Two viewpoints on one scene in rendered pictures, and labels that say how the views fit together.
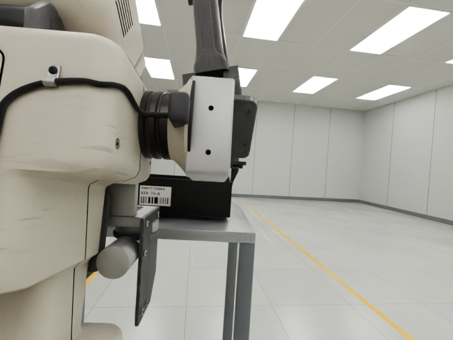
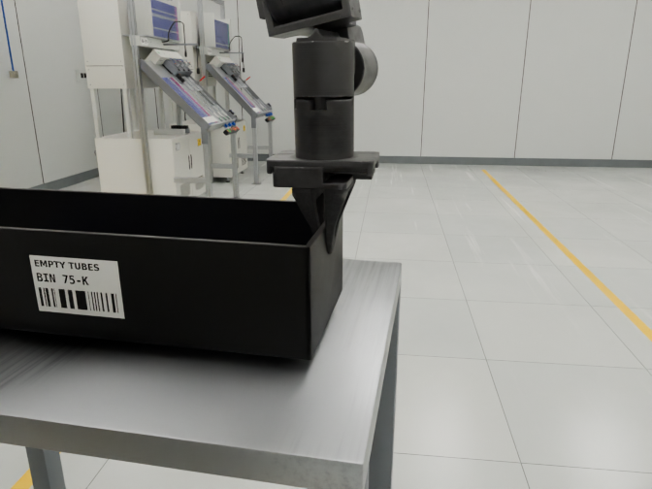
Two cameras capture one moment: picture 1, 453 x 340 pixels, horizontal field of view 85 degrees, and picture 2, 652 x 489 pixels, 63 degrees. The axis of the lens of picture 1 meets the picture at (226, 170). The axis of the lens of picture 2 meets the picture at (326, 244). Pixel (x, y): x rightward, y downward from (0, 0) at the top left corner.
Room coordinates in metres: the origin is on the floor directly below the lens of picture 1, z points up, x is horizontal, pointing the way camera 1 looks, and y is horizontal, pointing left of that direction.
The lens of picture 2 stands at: (0.35, -0.14, 1.06)
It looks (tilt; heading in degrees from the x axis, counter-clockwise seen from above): 17 degrees down; 14
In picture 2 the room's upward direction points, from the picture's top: straight up
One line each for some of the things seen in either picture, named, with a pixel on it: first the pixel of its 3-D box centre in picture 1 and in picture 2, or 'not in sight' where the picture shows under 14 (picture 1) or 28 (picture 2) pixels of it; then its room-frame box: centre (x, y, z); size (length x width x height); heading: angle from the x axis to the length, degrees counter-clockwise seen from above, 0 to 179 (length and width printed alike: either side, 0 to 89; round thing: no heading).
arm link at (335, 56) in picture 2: not in sight; (325, 70); (0.86, -0.01, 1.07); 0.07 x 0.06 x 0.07; 175
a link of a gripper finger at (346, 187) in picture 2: (227, 175); (316, 208); (0.85, 0.00, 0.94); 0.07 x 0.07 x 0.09; 3
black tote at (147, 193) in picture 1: (146, 191); (85, 255); (0.84, 0.27, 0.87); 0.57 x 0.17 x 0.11; 93
